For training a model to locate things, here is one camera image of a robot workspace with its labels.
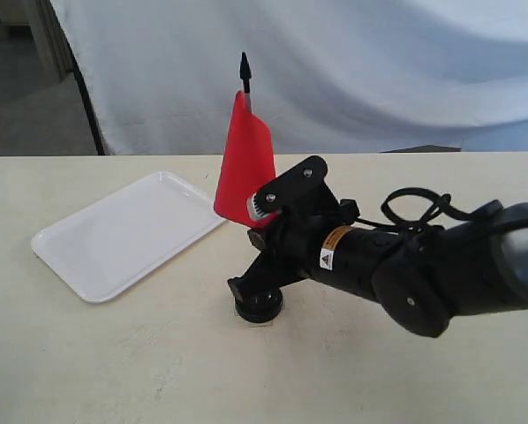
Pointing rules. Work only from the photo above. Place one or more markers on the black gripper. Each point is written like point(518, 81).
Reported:
point(284, 243)

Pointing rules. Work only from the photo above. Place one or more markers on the red flag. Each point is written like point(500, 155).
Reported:
point(248, 159)

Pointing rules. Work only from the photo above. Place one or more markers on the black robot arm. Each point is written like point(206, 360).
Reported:
point(422, 273)

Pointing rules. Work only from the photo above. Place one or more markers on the white rectangular plastic tray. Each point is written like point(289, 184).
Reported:
point(104, 249)

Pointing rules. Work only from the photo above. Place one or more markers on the black backdrop stand pole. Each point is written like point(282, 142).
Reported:
point(88, 107)

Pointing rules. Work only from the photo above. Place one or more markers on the white backdrop cloth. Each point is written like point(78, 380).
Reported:
point(328, 76)

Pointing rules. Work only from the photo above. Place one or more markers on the beige cabinet in background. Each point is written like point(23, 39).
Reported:
point(39, 17)

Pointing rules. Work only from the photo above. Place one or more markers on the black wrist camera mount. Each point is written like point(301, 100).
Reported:
point(286, 189)

